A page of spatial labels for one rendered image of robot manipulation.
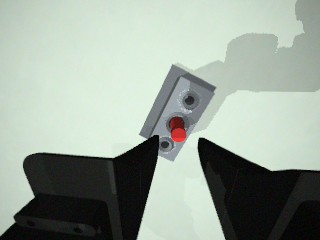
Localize red peg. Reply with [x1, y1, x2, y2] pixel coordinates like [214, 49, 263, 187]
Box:
[170, 117, 186, 142]

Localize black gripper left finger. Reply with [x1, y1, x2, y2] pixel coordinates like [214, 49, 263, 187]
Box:
[23, 135, 159, 240]

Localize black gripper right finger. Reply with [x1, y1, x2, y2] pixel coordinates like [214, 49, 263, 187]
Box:
[198, 137, 320, 240]

